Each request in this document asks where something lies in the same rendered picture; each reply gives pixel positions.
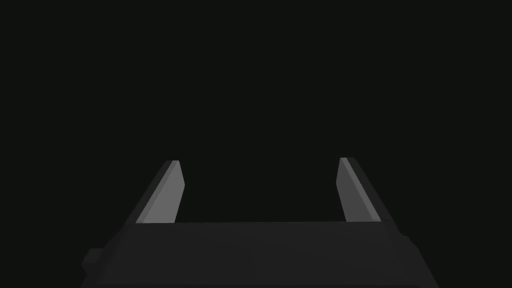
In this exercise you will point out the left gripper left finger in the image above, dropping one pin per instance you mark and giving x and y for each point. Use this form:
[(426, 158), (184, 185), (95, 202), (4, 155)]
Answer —
[(164, 200)]

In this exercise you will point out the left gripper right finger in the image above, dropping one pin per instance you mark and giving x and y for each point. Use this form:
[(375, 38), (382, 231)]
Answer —
[(354, 200)]

